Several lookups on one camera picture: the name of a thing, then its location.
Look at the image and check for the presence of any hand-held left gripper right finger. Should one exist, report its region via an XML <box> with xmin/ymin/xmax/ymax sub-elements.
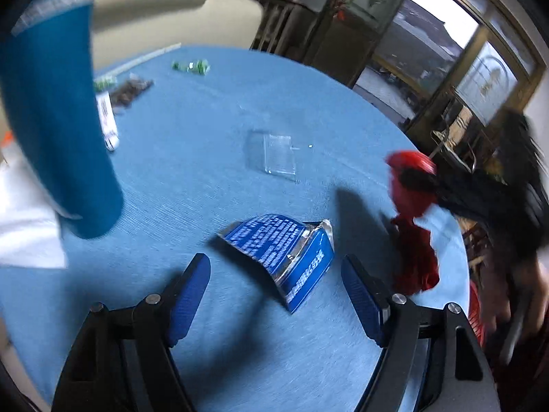
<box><xmin>341</xmin><ymin>253</ymin><xmax>500</xmax><ymax>412</ymax></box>

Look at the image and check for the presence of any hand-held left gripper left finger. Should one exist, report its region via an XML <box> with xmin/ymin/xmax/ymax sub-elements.
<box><xmin>51</xmin><ymin>252</ymin><xmax>211</xmax><ymax>412</ymax></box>

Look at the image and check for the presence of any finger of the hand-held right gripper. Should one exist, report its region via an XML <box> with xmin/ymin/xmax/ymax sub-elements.
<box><xmin>404</xmin><ymin>168</ymin><xmax>486</xmax><ymax>216</ymax></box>

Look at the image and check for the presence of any red knotted plastic bag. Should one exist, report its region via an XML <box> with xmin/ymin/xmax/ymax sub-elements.
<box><xmin>385</xmin><ymin>150</ymin><xmax>440</xmax><ymax>296</ymax></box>

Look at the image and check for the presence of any blue foil snack bag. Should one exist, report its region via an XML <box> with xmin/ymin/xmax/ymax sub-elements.
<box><xmin>217</xmin><ymin>213</ymin><xmax>335</xmax><ymax>314</ymax></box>

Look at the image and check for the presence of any red plastic basket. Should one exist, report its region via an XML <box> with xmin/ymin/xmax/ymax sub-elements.
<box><xmin>467</xmin><ymin>281</ymin><xmax>487</xmax><ymax>346</ymax></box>

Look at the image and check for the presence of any clear plastic box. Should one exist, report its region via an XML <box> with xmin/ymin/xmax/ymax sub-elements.
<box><xmin>244</xmin><ymin>130</ymin><xmax>299</xmax><ymax>182</ymax></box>

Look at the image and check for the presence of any person's right forearm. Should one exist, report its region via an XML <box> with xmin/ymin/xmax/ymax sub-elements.
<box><xmin>480</xmin><ymin>257</ymin><xmax>549</xmax><ymax>353</ymax></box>

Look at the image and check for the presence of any brown door with glass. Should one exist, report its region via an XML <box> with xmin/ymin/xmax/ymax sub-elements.
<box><xmin>405</xmin><ymin>26</ymin><xmax>537</xmax><ymax>138</ymax></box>
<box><xmin>300</xmin><ymin>0</ymin><xmax>414</xmax><ymax>89</ymax></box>

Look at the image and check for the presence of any white tissue stack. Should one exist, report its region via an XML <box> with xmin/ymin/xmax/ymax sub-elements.
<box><xmin>0</xmin><ymin>137</ymin><xmax>69</xmax><ymax>269</ymax></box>

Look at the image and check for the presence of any green white packet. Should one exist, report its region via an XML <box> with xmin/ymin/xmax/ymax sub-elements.
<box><xmin>93</xmin><ymin>75</ymin><xmax>120</xmax><ymax>152</ymax></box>

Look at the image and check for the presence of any dark snack packet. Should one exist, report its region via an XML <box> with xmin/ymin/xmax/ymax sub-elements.
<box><xmin>109</xmin><ymin>75</ymin><xmax>154</xmax><ymax>107</ymax></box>

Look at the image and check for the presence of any teal thermos bottle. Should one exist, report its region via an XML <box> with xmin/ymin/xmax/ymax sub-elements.
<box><xmin>0</xmin><ymin>0</ymin><xmax>125</xmax><ymax>240</ymax></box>

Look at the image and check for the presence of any green candy wrapper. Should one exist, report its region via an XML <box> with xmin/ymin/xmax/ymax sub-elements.
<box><xmin>172</xmin><ymin>58</ymin><xmax>211</xmax><ymax>76</ymax></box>

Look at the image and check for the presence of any wooden crib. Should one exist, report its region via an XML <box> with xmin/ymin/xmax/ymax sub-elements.
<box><xmin>251</xmin><ymin>0</ymin><xmax>318</xmax><ymax>56</ymax></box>

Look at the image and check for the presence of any beige leather sofa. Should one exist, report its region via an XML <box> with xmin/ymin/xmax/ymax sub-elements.
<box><xmin>0</xmin><ymin>0</ymin><xmax>263</xmax><ymax>412</ymax></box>

